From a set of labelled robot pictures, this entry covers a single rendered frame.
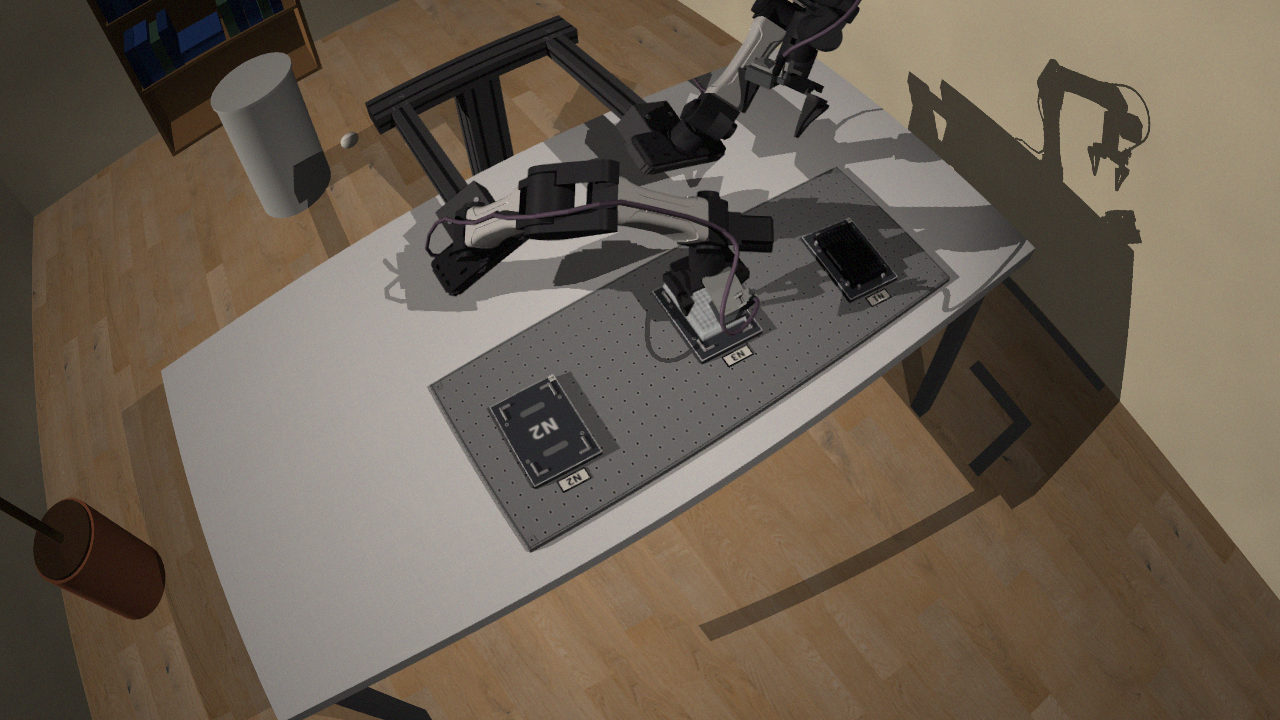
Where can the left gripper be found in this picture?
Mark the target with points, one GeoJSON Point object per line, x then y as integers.
{"type": "Point", "coordinates": [802, 59]}

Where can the beige n2 name plate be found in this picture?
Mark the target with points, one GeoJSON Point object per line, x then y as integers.
{"type": "Point", "coordinates": [574, 479]}

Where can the beige n3 sign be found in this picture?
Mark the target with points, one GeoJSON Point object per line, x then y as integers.
{"type": "Point", "coordinates": [737, 355]}

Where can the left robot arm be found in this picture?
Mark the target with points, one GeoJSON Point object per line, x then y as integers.
{"type": "Point", "coordinates": [715, 111]}

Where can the white n1 label sign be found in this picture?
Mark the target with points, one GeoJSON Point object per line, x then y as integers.
{"type": "Point", "coordinates": [878, 297]}

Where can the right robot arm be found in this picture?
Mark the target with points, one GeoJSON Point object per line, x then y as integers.
{"type": "Point", "coordinates": [489, 238]}

